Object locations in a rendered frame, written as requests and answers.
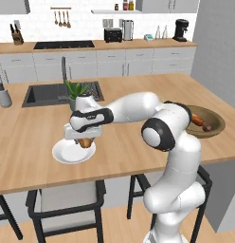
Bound black chair with grey seat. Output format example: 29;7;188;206
25;179;107;243

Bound clear glass bottle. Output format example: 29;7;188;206
154;25;162;41
162;25;170;41

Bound orange-brown sausage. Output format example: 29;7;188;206
190;114;205;126

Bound green potted plant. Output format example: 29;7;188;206
63;79;91;112

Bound black coffee machine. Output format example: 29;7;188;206
172;18;190;43

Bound black hob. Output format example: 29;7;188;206
33;39;96;50

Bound grey tap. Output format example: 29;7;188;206
60;56;69;85

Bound dark grey sink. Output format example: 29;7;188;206
21;81;105;109

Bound grey soap dispenser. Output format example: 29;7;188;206
0;82;13;109

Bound white wall shelf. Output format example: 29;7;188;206
90;9;143;15

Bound grey base cupboard run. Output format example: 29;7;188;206
0;46;197;85

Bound grey wall cupboard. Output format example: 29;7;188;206
0;0;31;15
135;0;201;14

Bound knife block with knives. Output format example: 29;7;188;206
9;23;26;47

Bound brown wooden bowl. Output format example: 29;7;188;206
184;104;226;140

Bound black toaster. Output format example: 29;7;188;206
103;27;123;44

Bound brown bun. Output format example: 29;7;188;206
78;138;93;149

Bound black stool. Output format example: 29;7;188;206
0;195;25;241
126;165;214;243

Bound white round plate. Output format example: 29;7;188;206
51;138;98;165

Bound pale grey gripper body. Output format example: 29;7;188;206
63;123;104;140

